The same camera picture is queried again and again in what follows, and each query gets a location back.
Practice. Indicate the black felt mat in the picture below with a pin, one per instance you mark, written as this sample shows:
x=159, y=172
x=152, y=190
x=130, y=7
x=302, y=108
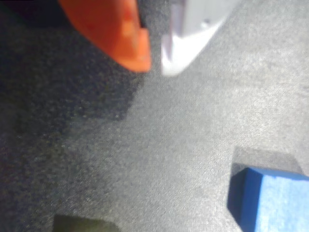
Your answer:
x=169, y=133

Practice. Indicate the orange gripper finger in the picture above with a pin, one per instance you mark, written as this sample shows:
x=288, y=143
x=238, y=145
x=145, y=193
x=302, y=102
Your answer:
x=108, y=29

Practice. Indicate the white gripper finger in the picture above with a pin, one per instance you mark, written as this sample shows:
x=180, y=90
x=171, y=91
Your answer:
x=193, y=21

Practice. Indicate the blue wooden cube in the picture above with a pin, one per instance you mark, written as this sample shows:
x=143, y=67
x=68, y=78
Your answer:
x=277, y=203

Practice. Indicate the yellow wooden cube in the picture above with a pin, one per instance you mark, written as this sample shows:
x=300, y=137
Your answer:
x=82, y=224

